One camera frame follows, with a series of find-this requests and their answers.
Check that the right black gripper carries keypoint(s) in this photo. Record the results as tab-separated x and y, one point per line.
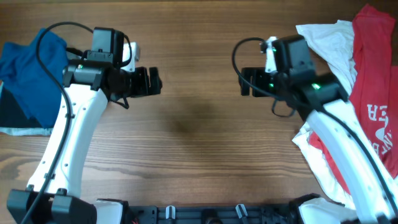
257	74

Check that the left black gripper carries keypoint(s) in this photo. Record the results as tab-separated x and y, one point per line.
142	76

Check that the blue polo shirt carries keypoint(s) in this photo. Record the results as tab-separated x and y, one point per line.
36	93

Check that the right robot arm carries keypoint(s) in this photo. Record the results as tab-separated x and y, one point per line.
289	75

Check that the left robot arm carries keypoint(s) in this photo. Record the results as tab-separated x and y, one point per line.
103	74

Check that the white shirt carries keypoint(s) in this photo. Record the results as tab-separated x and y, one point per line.
334	43

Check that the red printed t-shirt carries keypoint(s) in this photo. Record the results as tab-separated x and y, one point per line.
374	95

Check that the light grey folded garment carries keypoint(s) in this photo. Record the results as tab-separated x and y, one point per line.
26	131

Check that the black folded shorts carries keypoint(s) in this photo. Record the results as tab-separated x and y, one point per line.
12	116

